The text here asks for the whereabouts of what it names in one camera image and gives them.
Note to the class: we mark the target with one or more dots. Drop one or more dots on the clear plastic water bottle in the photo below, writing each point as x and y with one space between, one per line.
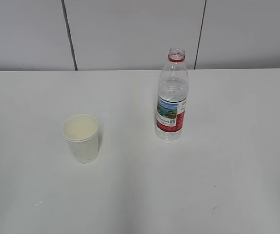
173 87

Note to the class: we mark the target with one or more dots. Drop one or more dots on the white paper cup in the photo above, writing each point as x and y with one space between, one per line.
82 135

